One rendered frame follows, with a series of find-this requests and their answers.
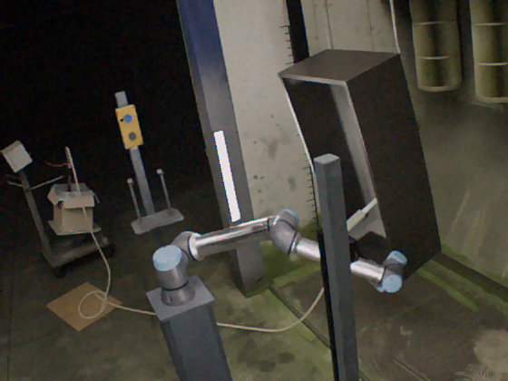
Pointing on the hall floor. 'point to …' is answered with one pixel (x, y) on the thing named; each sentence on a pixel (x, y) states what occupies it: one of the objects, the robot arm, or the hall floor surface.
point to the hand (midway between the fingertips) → (336, 237)
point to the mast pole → (337, 263)
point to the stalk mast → (142, 181)
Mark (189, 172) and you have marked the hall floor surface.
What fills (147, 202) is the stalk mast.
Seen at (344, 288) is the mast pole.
